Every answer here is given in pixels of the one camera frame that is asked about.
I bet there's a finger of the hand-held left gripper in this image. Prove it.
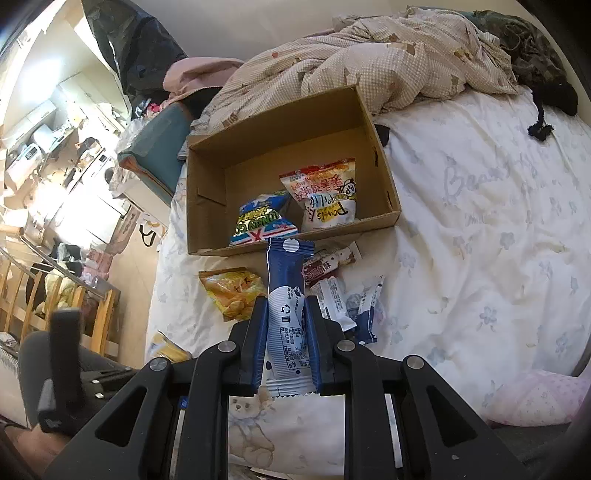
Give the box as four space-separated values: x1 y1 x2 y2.
81 366 136 400

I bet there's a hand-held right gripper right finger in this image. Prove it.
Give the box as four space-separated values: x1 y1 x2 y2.
302 295 527 480

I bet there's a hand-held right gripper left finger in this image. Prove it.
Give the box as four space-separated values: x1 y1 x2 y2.
44 295 269 480

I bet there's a blue and white stick packet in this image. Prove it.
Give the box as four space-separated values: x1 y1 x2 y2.
264 237 317 398

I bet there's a yellow snack bag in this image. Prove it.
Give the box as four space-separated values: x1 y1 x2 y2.
198 268 269 323

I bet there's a brown cardboard box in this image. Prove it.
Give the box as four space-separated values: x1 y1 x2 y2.
186 85 402 257

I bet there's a person's grey trouser leg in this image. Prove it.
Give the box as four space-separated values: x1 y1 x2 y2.
18 330 134 425

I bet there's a wooden chair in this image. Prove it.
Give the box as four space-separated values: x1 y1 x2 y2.
0 249 121 361

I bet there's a white sachet packet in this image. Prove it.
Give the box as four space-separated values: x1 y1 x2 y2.
310 276 358 333

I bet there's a small blue and white packet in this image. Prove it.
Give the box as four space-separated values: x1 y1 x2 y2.
348 276 385 344

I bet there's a yellow flat packet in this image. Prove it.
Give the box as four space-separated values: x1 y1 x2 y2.
147 330 192 365

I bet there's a brown snack bar packet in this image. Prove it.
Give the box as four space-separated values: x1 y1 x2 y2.
302 242 363 287

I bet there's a white bear print cloth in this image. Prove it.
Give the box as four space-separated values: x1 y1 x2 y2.
226 388 347 472

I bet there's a blue crisps bag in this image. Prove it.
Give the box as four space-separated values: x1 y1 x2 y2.
229 190 298 247

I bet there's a white and orange snack bag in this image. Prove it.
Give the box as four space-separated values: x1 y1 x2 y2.
279 157 358 232

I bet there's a white storage box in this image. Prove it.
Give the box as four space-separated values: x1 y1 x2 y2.
122 178 162 217

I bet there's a white washing machine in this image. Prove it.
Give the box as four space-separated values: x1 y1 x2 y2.
92 154 121 190

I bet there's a white floral bed sheet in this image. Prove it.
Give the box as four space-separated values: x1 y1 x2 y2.
145 88 591 462

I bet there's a crumpled white plastic bag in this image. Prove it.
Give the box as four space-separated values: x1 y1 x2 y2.
115 115 158 155

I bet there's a pink dotted pillow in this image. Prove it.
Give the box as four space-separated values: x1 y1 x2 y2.
485 369 585 428

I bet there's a teal cushion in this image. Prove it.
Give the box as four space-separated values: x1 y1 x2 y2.
117 102 195 208

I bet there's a pink cloth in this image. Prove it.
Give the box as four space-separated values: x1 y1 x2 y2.
163 58 245 104

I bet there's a beige checked duvet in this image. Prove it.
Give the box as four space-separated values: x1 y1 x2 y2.
191 4 520 134

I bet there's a black hanging garment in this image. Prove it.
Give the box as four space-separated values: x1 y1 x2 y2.
82 0 188 100

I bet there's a camouflage cloth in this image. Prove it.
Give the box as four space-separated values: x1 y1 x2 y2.
462 9 566 88

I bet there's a shopping bag with black handles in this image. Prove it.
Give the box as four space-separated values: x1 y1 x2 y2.
137 212 169 247

